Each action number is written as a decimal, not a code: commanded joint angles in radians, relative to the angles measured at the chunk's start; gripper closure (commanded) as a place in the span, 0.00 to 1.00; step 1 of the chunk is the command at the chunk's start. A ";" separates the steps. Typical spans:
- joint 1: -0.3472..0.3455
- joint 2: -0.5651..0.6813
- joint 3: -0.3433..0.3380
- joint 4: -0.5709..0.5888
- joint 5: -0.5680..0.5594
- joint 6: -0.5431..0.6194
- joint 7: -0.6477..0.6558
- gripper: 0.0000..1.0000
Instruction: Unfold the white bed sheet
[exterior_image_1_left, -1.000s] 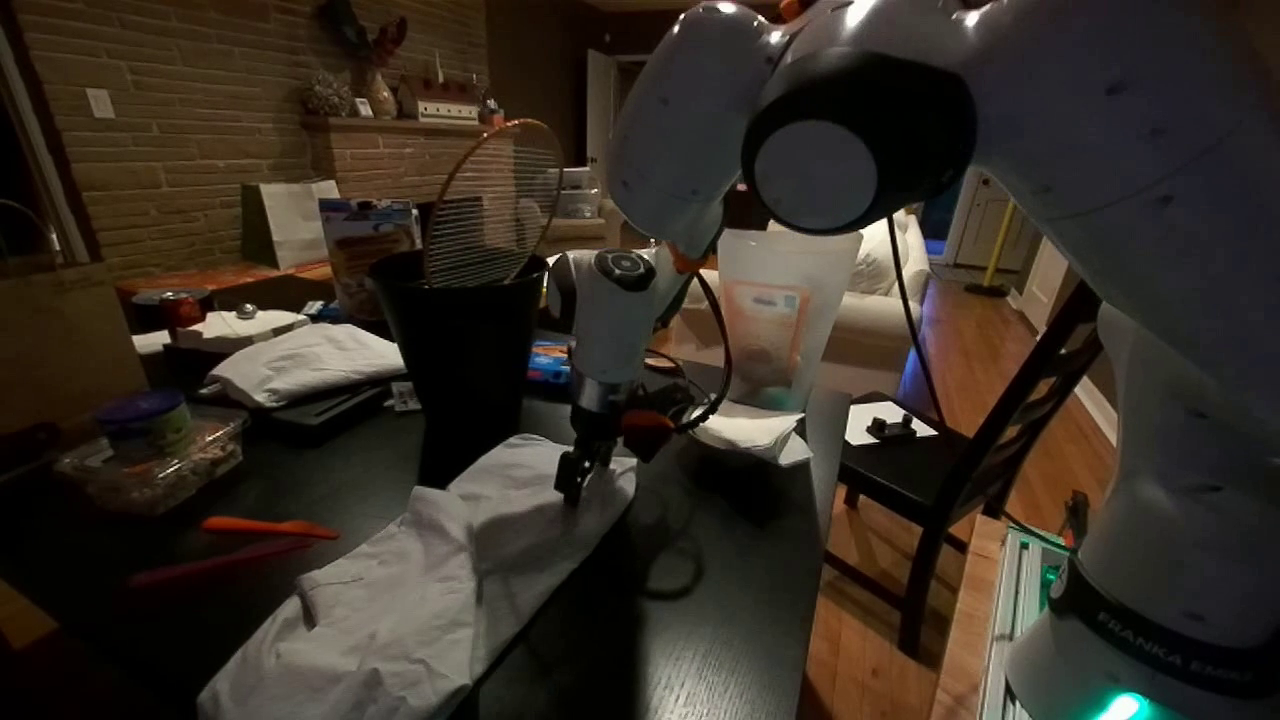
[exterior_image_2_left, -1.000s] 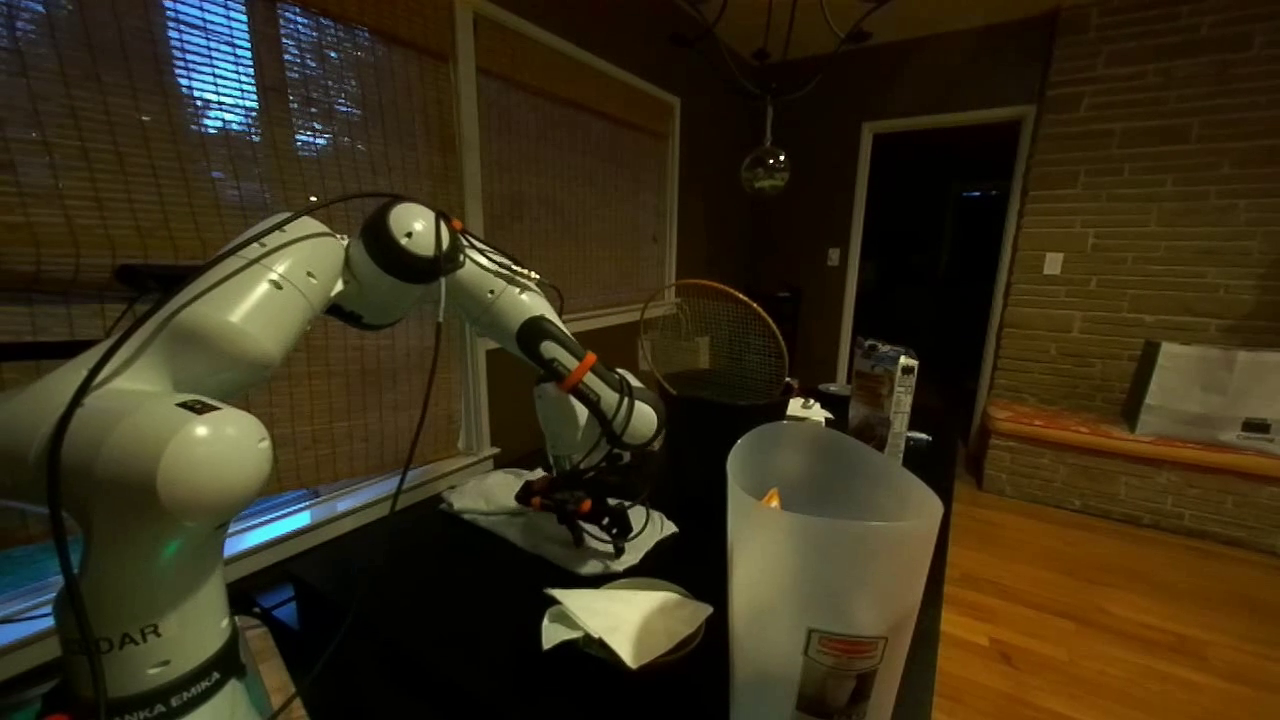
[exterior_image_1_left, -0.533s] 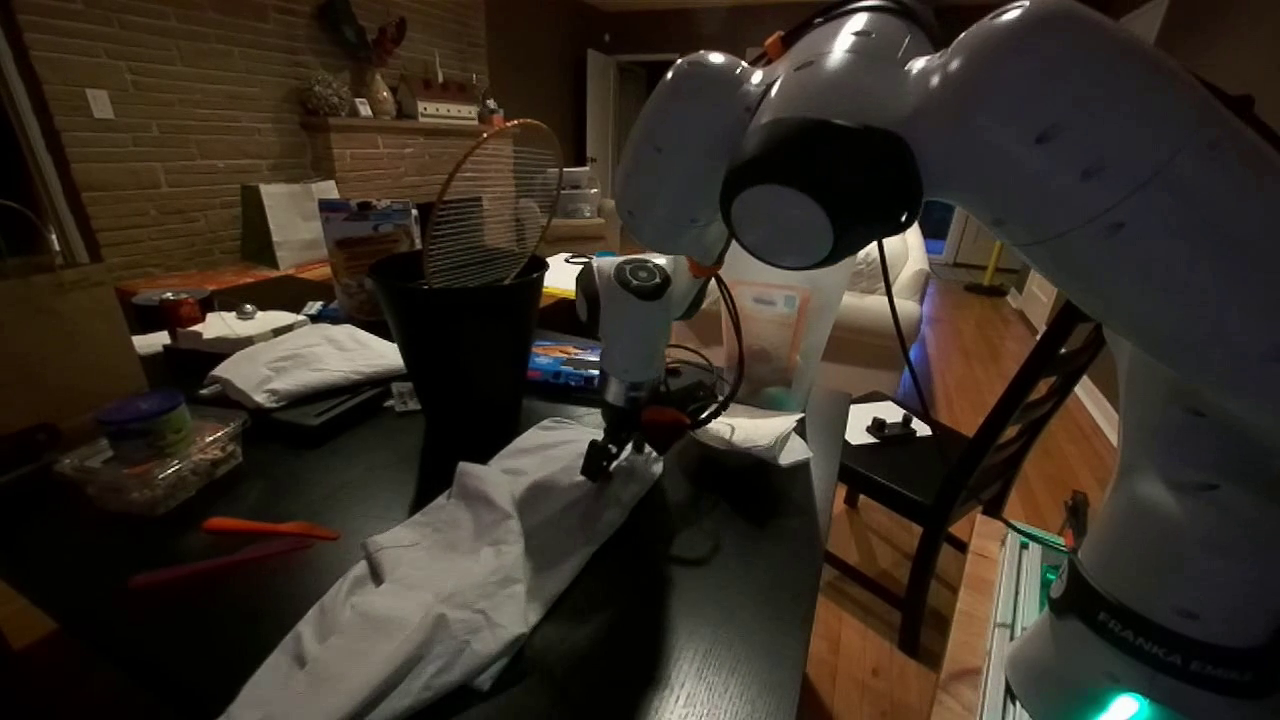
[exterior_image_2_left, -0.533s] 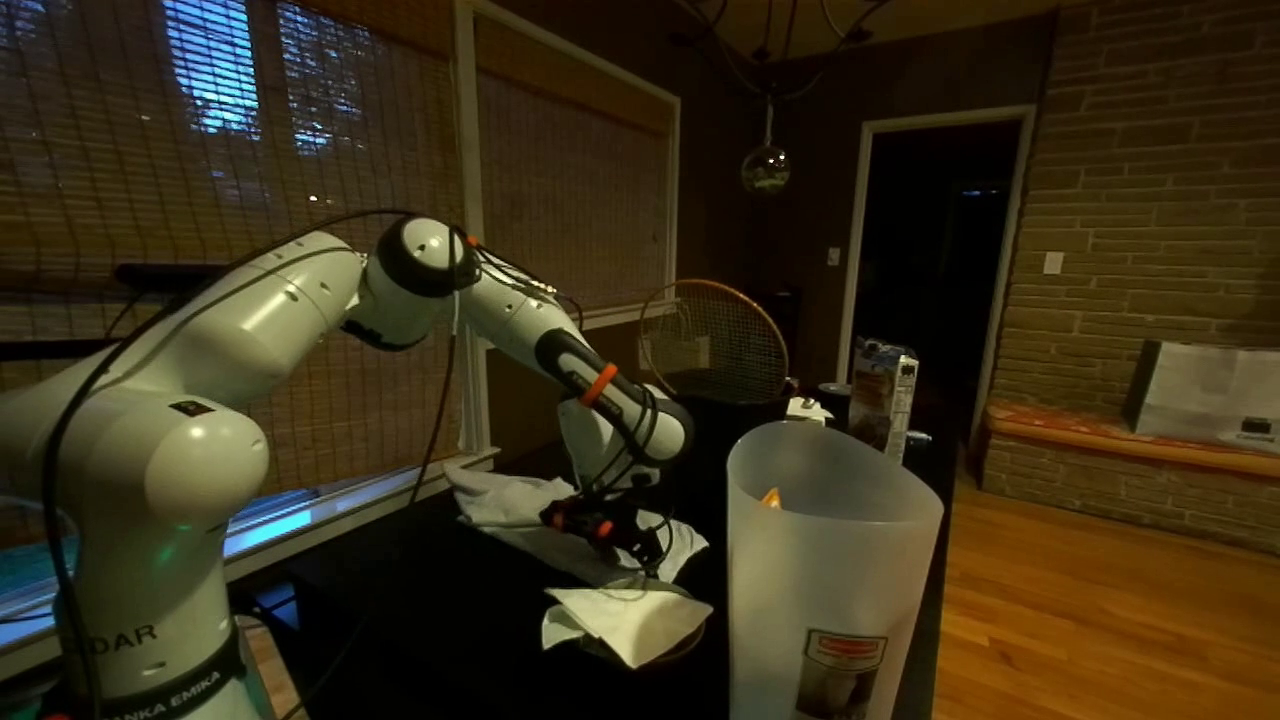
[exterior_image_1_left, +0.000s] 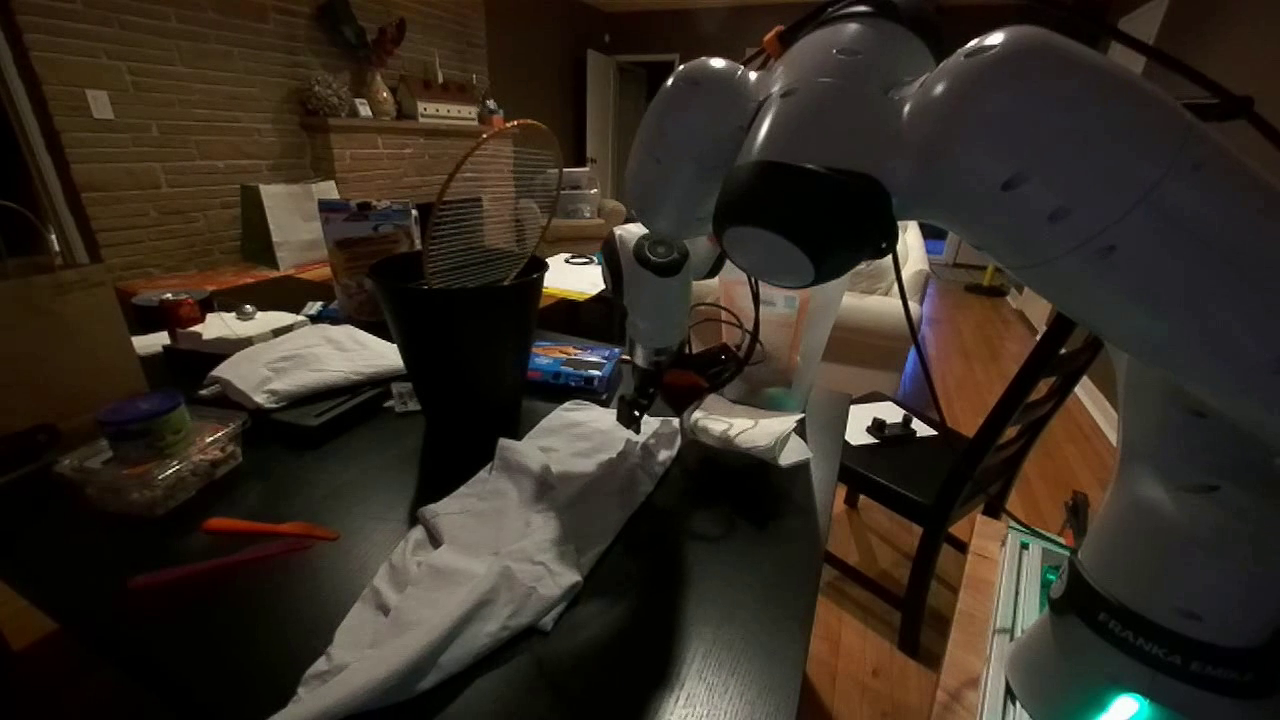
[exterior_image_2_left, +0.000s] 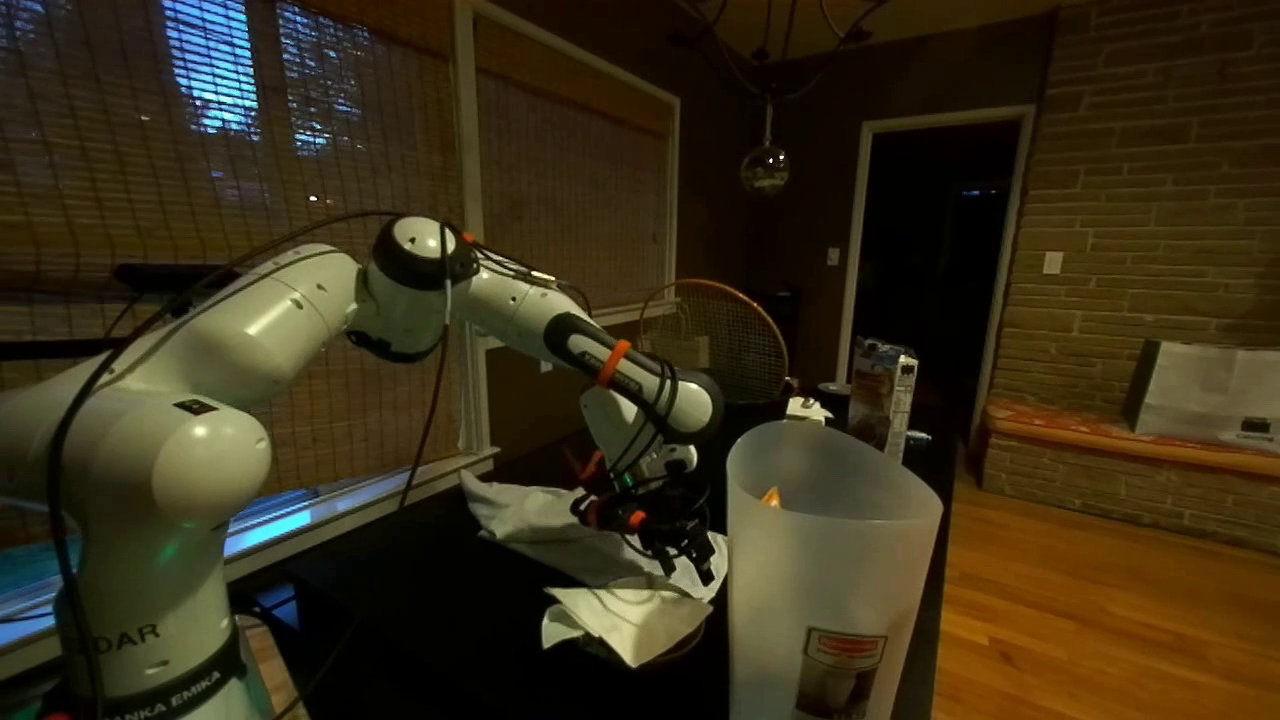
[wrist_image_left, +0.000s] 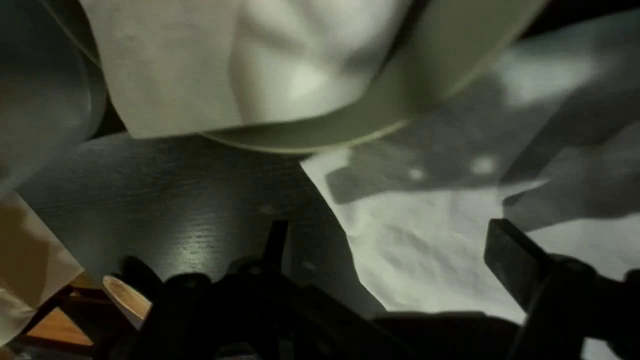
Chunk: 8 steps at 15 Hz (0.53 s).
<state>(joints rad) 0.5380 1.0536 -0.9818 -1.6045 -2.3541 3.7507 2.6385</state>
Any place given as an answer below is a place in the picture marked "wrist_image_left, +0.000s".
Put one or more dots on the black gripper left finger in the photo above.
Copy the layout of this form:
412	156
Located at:
277	252

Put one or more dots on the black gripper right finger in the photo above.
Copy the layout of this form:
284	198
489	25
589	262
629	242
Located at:
532	281

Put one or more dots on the white bed sheet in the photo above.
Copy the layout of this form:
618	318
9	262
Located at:
427	256

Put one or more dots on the folded white napkin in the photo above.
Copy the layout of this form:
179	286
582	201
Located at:
201	67

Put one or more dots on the translucent plastic pitcher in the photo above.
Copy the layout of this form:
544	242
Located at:
40	101

